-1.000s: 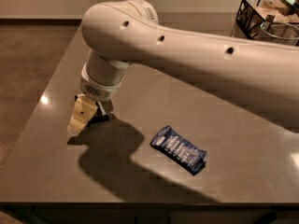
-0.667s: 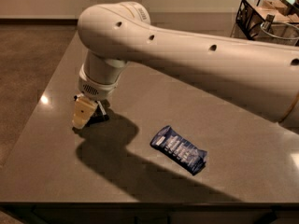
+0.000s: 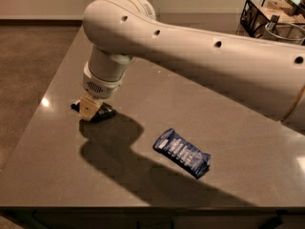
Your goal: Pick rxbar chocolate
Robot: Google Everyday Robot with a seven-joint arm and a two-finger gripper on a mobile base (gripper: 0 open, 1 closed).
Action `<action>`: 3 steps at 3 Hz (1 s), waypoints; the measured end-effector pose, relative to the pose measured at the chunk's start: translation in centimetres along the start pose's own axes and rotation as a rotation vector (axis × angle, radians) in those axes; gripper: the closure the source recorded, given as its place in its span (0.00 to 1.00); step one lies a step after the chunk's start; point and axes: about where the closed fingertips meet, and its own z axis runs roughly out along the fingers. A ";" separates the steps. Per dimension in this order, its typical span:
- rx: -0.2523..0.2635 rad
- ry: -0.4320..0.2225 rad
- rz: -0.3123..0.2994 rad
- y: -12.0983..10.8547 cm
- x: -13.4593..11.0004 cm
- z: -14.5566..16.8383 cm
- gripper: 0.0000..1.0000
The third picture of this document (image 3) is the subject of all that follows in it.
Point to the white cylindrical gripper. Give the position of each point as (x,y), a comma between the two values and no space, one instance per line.
(101,87)

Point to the black rxbar chocolate bar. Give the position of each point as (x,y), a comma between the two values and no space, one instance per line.
(105,112)

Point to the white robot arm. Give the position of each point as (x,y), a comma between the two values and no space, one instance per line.
(265,76)

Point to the blue rxbar snack bar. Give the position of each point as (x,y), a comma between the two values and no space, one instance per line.
(183,153)

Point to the clear glass jar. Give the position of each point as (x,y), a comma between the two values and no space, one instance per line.
(284,32)

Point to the black wire basket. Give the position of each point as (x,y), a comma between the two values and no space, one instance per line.
(256,14)

